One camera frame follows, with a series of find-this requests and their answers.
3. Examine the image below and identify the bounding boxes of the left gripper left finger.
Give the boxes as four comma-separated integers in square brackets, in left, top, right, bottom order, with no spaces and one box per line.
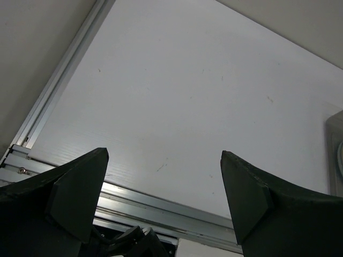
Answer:
[1,148,109,256]

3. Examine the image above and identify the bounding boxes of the aluminium table frame rail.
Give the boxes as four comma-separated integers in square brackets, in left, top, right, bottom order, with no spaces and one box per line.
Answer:
[1,1,242,253]

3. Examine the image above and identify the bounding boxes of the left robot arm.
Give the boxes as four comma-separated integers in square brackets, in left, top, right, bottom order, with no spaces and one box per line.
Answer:
[1,148,342,256]

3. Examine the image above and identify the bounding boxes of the clear plastic bin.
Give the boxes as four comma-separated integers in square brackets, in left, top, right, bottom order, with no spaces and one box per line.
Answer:
[325,111,342,197]

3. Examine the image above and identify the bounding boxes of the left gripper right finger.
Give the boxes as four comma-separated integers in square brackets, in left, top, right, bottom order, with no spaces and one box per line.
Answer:
[220,151,342,256]

